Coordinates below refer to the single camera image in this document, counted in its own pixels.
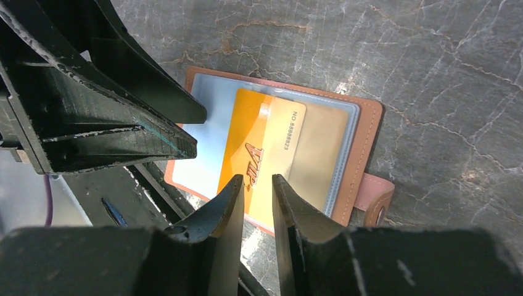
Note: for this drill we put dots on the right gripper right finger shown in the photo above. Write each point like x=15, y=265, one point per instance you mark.
x=317, y=256

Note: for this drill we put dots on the gold credit card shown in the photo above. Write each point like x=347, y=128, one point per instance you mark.
x=317, y=152

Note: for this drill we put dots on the brown leather card holder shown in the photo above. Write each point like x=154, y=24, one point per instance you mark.
x=351, y=188

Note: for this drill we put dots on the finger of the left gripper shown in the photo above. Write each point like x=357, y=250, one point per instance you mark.
x=95, y=27

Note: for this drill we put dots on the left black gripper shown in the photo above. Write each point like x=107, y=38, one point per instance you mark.
x=64, y=114

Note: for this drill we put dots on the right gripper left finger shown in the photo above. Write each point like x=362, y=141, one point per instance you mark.
x=199, y=255

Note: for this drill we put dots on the orange VIP credit card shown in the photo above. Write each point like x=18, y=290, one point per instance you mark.
x=262, y=139

